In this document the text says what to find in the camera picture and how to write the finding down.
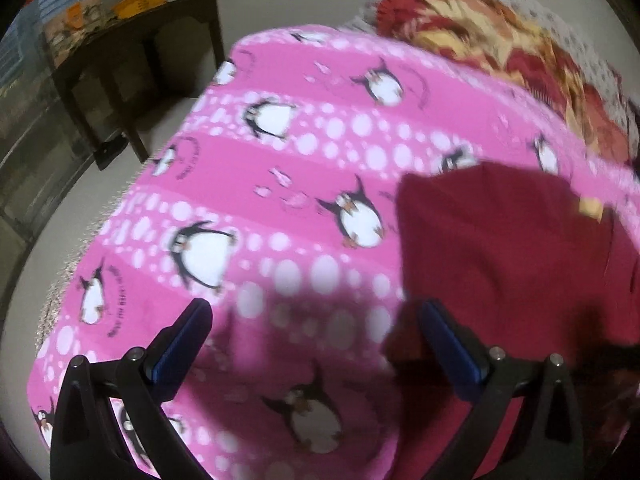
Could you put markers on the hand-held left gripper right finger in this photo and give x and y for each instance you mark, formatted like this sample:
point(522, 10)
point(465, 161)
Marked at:
point(450, 340)

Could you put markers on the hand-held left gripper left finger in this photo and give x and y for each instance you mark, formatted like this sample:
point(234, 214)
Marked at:
point(175, 345)

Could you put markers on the maroon garment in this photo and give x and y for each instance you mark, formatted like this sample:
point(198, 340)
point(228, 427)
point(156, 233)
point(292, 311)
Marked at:
point(490, 240)

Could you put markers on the black object on floor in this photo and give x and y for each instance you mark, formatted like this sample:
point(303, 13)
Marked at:
point(111, 154)

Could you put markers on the pink penguin print blanket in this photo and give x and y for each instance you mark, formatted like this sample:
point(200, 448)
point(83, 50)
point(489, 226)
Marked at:
point(325, 170)

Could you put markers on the metal-framed glass window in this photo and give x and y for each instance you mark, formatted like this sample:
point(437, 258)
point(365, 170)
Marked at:
point(30, 110)

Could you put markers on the red yellow floral quilt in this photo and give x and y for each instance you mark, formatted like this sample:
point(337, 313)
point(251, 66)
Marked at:
point(475, 25)

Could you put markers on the dark wooden table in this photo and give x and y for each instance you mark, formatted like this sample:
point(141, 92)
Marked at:
point(165, 15)

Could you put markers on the yellow box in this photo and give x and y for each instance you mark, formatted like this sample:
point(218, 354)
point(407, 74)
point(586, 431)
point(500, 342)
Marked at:
point(140, 2)

